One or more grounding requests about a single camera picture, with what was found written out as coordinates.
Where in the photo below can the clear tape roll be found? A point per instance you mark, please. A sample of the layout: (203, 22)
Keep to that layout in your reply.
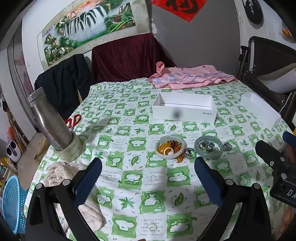
(69, 150)

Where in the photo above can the brown cardboard box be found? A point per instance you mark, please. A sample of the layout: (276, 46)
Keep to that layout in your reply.
(41, 148)

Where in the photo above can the black folding chair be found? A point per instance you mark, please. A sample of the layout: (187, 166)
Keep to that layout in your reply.
(266, 58)

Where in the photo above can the white board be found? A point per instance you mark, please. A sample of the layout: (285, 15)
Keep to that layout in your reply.
(279, 80)

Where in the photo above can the waterfall landscape painting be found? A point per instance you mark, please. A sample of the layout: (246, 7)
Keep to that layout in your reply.
(92, 25)

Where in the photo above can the red paper poster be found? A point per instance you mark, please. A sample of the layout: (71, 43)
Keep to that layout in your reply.
(178, 8)

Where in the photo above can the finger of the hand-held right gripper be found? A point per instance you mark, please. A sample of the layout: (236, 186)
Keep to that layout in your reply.
(289, 137)
(269, 151)

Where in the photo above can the blue plastic basket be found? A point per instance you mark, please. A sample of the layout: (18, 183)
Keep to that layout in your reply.
(13, 204)

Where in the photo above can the green checked tablecloth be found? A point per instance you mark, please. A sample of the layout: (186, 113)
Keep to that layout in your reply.
(143, 185)

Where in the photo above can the green jade bangle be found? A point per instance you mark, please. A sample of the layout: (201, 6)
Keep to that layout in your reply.
(209, 155)

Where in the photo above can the pink floral garment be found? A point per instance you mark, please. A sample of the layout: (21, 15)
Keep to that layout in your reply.
(189, 77)

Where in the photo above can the white electronic device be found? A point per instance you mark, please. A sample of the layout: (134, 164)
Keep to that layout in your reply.
(12, 151)

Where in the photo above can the white cardboard box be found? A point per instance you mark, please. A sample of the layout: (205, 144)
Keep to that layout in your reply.
(185, 109)

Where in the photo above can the red scissors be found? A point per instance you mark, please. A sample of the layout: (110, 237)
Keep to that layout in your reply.
(73, 121)

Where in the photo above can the dark red velvet cloth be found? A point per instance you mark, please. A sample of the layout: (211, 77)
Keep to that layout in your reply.
(127, 58)

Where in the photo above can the beige knitted cloth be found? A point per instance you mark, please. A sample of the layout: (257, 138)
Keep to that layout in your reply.
(60, 170)

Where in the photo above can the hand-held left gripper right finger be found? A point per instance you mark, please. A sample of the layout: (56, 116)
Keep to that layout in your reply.
(208, 184)

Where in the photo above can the black jacket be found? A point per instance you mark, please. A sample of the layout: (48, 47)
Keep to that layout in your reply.
(62, 81)

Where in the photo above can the pale jade bangle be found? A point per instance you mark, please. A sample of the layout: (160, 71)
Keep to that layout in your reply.
(172, 156)

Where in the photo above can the orange amber pendant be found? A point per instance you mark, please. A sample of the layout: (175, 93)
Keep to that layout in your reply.
(160, 147)

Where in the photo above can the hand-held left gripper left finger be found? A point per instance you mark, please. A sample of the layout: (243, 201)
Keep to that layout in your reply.
(89, 182)

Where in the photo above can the white box lid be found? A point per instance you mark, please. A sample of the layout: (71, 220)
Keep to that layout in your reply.
(260, 107)

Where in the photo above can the black oval sign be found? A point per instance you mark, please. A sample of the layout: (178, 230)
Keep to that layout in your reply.
(254, 11)

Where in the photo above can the stainless steel bottle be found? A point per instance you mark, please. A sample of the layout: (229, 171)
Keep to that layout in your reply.
(49, 122)

